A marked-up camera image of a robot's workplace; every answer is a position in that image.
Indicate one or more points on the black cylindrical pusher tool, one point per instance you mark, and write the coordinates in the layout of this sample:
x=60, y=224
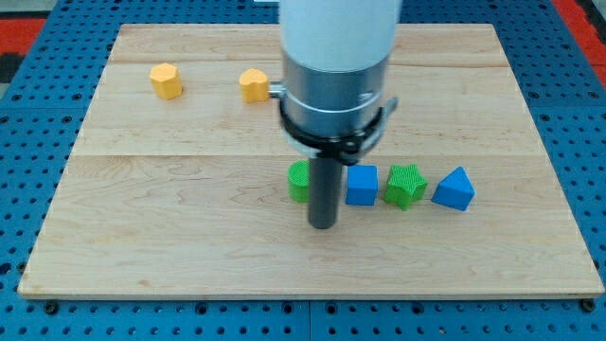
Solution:
x=324, y=192

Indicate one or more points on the light wooden board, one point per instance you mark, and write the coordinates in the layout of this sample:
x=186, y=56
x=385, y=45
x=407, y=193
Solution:
x=186, y=198

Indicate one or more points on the green cylinder block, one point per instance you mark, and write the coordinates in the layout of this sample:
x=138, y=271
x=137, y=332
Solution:
x=298, y=181

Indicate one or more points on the blue triangular prism block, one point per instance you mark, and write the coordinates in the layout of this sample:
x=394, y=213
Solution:
x=455, y=190

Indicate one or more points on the yellow heart block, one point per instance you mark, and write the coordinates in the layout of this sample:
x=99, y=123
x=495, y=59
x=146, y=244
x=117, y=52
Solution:
x=254, y=85

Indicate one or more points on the green star block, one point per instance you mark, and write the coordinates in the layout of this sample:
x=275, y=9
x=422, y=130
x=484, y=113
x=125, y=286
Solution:
x=404, y=186

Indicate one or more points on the yellow hexagon block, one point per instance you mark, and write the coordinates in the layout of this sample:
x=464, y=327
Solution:
x=166, y=81

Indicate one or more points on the blue cube block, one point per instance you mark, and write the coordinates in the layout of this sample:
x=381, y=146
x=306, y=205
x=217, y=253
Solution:
x=362, y=185

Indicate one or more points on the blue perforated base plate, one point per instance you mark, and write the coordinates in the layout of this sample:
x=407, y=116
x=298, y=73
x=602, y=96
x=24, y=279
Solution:
x=45, y=103

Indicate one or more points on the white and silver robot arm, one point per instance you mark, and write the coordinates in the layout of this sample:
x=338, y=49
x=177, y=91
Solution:
x=335, y=54

